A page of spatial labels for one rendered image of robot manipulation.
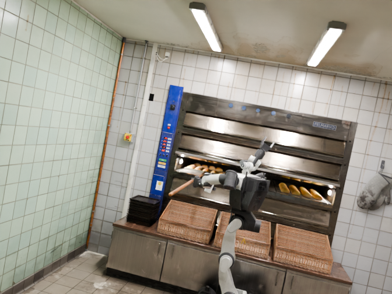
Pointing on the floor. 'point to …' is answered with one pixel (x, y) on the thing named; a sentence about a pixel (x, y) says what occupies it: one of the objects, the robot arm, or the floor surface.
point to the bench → (207, 266)
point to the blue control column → (175, 91)
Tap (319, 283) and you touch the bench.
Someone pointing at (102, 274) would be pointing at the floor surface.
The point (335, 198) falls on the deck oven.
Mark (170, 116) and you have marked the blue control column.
